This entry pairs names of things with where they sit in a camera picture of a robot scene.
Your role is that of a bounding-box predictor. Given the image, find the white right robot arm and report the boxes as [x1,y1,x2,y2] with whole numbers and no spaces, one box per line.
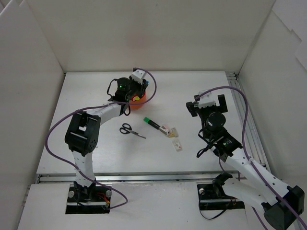
[186,94,305,230]

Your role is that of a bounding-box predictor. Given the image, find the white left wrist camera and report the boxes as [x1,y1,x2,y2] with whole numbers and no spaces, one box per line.
[130,69,147,85]

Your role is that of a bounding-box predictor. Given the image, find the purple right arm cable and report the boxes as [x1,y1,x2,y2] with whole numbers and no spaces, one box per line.
[194,86,307,230]

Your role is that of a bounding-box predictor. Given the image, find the blue cap black highlighter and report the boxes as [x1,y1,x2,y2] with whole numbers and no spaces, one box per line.
[143,80,149,92]

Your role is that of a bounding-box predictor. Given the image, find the orange round pen holder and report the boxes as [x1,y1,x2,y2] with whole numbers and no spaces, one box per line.
[130,92,146,110]

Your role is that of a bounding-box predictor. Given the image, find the dirty white eraser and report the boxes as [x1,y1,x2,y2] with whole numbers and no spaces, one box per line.
[171,127,178,138]

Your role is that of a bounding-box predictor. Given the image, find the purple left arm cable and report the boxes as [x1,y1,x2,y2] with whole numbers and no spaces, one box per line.
[45,67,158,209]

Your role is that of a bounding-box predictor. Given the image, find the white staple box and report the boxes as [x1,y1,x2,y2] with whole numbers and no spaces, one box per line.
[172,139,182,152]

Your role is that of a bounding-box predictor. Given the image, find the black handled scissors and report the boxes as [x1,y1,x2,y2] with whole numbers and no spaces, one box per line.
[119,123,146,139]

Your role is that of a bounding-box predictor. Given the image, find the aluminium right side rail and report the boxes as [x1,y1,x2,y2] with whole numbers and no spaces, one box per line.
[225,72,271,172]

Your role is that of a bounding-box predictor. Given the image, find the green cap black highlighter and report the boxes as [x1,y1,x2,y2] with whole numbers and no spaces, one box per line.
[143,117,160,130]

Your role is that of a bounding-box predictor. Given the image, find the aluminium rail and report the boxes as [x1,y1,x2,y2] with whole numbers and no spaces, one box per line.
[23,171,283,207]
[225,72,271,172]

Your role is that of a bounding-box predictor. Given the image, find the aluminium front rail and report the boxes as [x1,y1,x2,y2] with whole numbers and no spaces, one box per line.
[23,171,283,207]

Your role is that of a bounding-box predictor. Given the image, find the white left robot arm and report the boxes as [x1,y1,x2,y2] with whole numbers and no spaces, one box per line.
[64,76,148,202]

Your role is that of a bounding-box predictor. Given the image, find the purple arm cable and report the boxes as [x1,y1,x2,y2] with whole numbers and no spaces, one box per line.
[194,86,307,230]
[45,67,158,209]

